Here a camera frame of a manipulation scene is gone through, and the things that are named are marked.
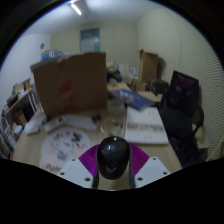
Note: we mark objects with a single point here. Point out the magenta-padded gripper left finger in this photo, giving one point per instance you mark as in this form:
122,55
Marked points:
75,171

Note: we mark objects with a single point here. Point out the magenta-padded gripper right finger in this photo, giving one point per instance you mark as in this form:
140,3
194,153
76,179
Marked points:
151,170

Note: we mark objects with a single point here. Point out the black computer mouse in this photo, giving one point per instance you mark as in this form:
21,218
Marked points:
113,156

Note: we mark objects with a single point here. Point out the white printed mouse pad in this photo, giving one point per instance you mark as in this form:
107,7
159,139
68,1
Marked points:
63,146

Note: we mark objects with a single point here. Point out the white book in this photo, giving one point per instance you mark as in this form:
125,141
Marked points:
145,126

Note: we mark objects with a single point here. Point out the white paper sheet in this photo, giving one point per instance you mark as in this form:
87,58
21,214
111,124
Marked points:
81,122

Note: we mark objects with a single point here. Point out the black office chair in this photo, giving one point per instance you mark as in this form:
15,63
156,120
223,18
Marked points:
180,123

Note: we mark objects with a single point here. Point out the small dark clip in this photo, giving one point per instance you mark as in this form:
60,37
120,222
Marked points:
96,118

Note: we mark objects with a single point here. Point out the small white flat box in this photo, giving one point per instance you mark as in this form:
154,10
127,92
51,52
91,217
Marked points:
33,128

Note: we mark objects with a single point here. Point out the clear plastic container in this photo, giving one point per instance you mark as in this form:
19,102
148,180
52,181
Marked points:
116,106

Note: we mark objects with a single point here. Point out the blue book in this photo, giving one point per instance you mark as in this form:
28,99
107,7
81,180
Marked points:
133,99

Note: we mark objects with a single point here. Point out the shelf unit with books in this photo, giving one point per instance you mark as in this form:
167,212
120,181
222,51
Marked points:
16,113

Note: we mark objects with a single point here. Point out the black bag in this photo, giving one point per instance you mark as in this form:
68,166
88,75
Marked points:
157,86

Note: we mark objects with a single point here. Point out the large brown cardboard box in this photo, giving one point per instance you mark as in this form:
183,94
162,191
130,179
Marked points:
73,83

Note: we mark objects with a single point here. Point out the open brown cardboard box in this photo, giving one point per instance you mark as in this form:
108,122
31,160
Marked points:
149,66

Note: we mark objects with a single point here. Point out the blue and white carton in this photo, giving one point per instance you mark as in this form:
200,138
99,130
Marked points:
51,55

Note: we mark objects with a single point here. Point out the door with window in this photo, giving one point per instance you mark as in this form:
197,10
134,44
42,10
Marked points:
90,40

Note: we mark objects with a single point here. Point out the ceiling light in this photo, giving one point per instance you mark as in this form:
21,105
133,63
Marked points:
76,9

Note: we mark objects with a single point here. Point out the round wall clock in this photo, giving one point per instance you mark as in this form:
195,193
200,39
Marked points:
42,46

